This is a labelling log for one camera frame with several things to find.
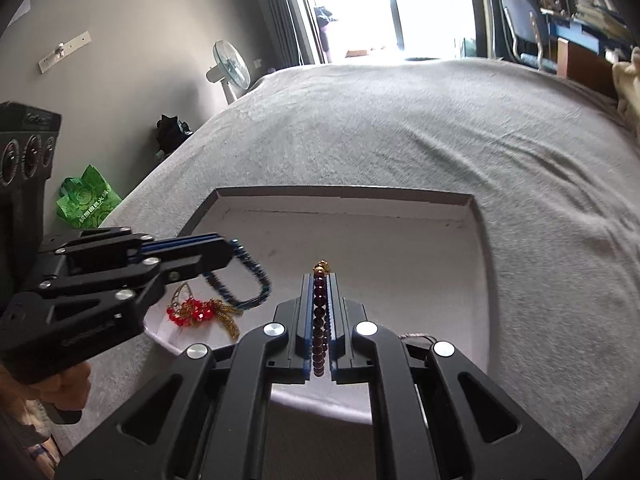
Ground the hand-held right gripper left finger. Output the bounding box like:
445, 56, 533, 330
54, 272, 317, 480

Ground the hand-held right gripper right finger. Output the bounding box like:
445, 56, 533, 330
327, 273, 585, 480

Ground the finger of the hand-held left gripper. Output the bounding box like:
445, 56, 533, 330
39, 251, 237, 329
39, 227, 235, 262

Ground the dark red bead bracelet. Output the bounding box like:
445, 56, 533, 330
311, 260, 331, 379

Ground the blue bead bracelet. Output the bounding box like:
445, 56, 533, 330
202, 240, 272, 309

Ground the shallow white box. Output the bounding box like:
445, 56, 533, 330
142, 186, 494, 426

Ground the person's left hand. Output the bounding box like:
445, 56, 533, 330
0, 359, 93, 413

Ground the red bead gold brooch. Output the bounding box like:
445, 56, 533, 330
166, 282, 244, 341

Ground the green plastic bag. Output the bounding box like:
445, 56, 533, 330
55, 164, 123, 227

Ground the black bag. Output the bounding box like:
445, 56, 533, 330
154, 114, 194, 157

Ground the white standing fan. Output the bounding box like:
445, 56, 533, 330
206, 40, 252, 106

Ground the grey bed blanket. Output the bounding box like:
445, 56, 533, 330
50, 57, 640, 480

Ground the patterned cloth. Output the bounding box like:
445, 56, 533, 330
0, 400, 62, 467

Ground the grey curtain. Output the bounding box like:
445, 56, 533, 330
252, 0, 321, 73

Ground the glass sliding door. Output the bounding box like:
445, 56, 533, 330
285, 0, 496, 63

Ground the blue metal chair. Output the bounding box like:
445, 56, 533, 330
500, 0, 558, 73

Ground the blue desk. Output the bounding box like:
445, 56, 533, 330
547, 10, 636, 101

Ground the cream cloth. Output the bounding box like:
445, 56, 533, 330
612, 46, 640, 133

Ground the stack of books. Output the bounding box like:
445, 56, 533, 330
570, 0, 633, 43

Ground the white wall hook plate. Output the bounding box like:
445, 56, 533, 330
38, 31, 92, 74

